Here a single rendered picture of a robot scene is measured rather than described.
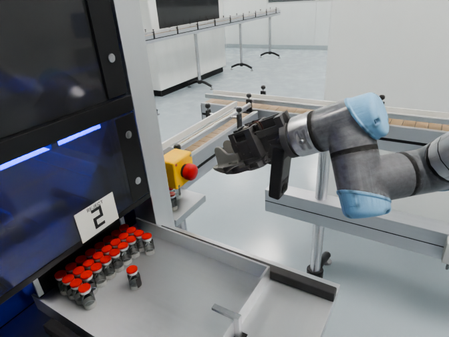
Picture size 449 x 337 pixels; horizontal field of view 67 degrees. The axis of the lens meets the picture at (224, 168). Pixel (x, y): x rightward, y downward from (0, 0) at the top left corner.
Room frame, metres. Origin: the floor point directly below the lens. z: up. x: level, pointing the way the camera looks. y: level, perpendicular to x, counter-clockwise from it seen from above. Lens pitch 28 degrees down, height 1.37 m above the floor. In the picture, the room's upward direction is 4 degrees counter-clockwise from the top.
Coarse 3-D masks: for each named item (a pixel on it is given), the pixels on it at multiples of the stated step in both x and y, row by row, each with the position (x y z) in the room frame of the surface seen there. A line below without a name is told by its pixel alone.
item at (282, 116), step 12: (264, 120) 0.61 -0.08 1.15; (276, 120) 0.58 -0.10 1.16; (288, 120) 0.59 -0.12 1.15; (240, 132) 0.60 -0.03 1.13; (252, 132) 0.60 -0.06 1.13; (264, 132) 0.59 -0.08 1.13; (276, 132) 0.58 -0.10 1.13; (240, 144) 0.61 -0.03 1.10; (252, 144) 0.59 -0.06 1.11; (264, 144) 0.59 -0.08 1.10; (276, 144) 0.58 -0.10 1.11; (288, 144) 0.55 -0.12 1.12; (240, 156) 0.61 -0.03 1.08; (252, 156) 0.59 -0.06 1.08; (264, 156) 0.58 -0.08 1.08; (252, 168) 0.58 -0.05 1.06
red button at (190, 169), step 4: (188, 164) 0.71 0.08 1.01; (192, 164) 0.71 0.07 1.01; (184, 168) 0.70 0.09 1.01; (188, 168) 0.70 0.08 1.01; (192, 168) 0.70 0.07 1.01; (196, 168) 0.71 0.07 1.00; (184, 172) 0.70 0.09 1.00; (188, 172) 0.69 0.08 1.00; (192, 172) 0.70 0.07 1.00; (196, 172) 0.71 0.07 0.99; (184, 176) 0.70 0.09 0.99; (188, 176) 0.69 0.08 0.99; (192, 176) 0.70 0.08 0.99; (196, 176) 0.72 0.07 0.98; (188, 180) 0.70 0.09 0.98
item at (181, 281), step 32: (160, 256) 0.55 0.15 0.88; (192, 256) 0.55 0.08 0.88; (224, 256) 0.52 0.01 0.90; (128, 288) 0.47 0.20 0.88; (160, 288) 0.47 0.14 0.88; (192, 288) 0.46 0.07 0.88; (224, 288) 0.46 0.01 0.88; (256, 288) 0.42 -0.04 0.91; (64, 320) 0.39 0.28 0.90; (96, 320) 0.40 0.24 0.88; (128, 320) 0.40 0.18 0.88; (160, 320) 0.40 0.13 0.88; (192, 320) 0.39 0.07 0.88; (224, 320) 0.39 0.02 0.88
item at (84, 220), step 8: (104, 200) 0.53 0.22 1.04; (112, 200) 0.55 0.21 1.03; (88, 208) 0.50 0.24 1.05; (104, 208) 0.53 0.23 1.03; (112, 208) 0.54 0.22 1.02; (80, 216) 0.49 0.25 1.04; (88, 216) 0.50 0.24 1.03; (96, 216) 0.51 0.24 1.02; (104, 216) 0.52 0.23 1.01; (112, 216) 0.54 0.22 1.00; (80, 224) 0.48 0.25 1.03; (88, 224) 0.50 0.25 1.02; (104, 224) 0.52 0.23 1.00; (80, 232) 0.48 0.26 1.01; (88, 232) 0.49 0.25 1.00; (96, 232) 0.50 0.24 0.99
